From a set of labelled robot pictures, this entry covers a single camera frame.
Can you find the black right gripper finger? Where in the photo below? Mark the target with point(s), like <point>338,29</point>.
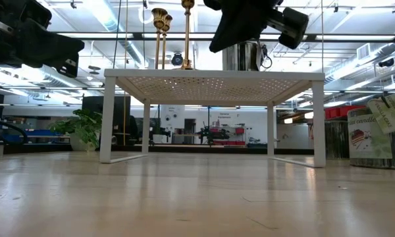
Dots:
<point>225,23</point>
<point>250,16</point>

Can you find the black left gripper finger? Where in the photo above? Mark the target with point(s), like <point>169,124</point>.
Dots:
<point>52,47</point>
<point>69,68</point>

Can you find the silver ribbed candle tin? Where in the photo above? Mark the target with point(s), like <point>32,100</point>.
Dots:
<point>368,141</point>
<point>240,57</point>
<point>335,141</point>

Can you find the black background robot arm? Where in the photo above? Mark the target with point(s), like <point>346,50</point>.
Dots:
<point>159,133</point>
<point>214,133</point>

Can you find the black overhead beam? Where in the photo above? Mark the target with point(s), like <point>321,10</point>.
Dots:
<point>316,37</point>

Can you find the large black cabinet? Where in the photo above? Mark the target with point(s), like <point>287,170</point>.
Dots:
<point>95,105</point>

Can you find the white perforated metal shelf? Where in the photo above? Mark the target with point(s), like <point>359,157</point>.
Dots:
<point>214,74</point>

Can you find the green potted plant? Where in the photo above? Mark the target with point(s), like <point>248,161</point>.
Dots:
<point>80,128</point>

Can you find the blue bench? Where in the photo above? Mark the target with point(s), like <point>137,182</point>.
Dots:
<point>46,133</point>

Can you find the red storage crates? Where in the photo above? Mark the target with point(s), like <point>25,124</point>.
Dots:
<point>342,112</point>

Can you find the red storage bin rack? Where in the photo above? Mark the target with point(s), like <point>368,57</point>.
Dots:
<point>238,131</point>

